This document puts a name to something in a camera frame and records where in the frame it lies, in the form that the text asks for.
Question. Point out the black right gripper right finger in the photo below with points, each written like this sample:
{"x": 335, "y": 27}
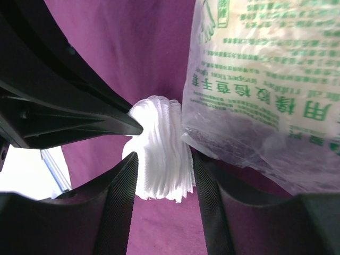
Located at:
{"x": 265, "y": 223}

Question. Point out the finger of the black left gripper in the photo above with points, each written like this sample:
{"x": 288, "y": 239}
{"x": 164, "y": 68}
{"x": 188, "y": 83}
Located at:
{"x": 30, "y": 124}
{"x": 33, "y": 43}

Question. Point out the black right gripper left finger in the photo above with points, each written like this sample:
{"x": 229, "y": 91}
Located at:
{"x": 94, "y": 218}

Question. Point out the white gauze pad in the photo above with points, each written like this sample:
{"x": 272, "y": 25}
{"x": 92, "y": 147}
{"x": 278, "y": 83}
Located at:
{"x": 165, "y": 162}

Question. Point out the purple cloth drape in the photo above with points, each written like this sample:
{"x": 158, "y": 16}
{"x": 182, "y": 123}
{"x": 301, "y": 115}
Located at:
{"x": 140, "y": 49}

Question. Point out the green gauze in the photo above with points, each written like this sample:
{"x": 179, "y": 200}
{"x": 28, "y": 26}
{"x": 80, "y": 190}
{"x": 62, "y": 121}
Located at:
{"x": 262, "y": 89}

